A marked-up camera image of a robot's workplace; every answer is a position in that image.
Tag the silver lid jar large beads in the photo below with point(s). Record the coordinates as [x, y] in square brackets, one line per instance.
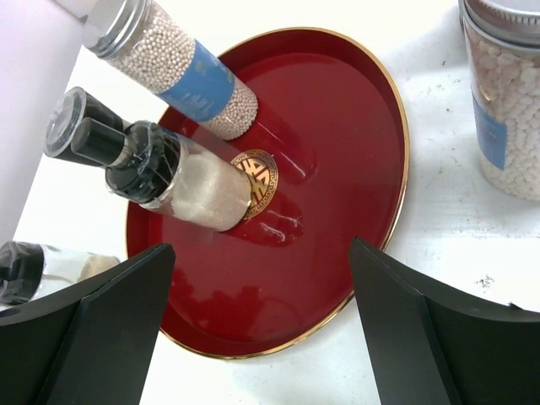
[502, 39]

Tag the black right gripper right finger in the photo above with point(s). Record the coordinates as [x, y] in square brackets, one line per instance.
[430, 343]

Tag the silver lid jar small beads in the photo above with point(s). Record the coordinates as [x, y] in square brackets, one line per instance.
[139, 39]

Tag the round red tray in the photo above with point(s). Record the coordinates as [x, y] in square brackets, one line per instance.
[333, 120]

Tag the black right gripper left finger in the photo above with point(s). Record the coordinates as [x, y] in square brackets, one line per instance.
[90, 343]

